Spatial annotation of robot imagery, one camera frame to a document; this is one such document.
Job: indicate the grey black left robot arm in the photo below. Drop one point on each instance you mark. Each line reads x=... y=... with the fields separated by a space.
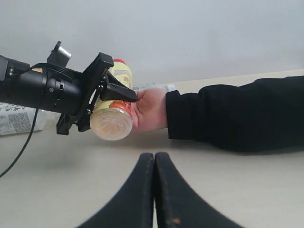
x=55 y=88

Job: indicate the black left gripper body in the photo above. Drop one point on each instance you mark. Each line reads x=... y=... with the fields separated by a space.
x=88 y=86

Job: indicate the white bottle green label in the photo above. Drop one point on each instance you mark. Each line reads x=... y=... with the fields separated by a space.
x=167 y=88

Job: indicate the yellow juice bottle red cap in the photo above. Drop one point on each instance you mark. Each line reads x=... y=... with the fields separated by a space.
x=112 y=120

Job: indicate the clear bottle white floral label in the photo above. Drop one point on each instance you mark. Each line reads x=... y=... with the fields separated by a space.
x=19 y=119

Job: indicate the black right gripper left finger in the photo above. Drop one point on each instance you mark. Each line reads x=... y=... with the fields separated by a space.
x=133 y=205

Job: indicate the black sleeved forearm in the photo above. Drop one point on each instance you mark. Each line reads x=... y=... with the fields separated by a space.
x=267 y=114

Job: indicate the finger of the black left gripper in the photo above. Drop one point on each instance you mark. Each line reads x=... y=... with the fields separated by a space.
x=114 y=90
x=83 y=124

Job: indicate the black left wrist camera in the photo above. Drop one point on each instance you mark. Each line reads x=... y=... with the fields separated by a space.
x=59 y=56

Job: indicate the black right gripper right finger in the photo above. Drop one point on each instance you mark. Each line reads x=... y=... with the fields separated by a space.
x=177 y=204

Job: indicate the person's open bare hand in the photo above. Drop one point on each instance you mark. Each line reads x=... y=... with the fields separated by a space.
x=149 y=112

